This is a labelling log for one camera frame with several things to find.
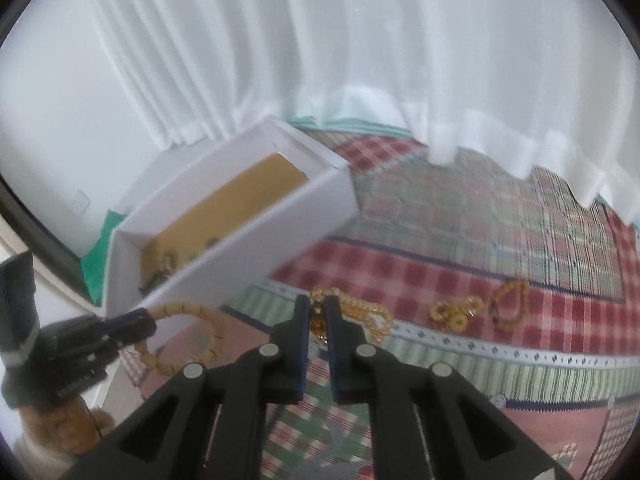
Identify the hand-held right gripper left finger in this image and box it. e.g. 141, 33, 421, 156
60, 294, 311, 480

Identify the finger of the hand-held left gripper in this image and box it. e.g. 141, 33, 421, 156
107, 322, 158, 350
95, 308, 152, 333

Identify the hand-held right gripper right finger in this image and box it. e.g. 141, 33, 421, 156
325, 295, 576, 480

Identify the gold bead necklace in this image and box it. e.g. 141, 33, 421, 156
307, 287, 396, 346

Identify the metal charm keychain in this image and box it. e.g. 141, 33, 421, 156
140, 250, 183, 293

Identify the wooden bead bracelet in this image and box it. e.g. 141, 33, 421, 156
132, 300, 223, 376

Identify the white cardboard box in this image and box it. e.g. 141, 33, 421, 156
102, 114, 361, 318

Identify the green cloth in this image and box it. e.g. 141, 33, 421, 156
80, 210, 128, 306

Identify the brown plush toy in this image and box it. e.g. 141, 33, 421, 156
15, 395, 116, 466

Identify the patchwork plaid blanket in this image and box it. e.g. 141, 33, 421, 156
120, 120, 640, 480

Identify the white curtain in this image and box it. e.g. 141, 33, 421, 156
75, 0, 640, 226

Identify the gold ring bracelet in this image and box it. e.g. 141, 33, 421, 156
430, 296, 485, 332

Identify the amber bead bracelet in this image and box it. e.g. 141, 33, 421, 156
487, 280, 531, 332

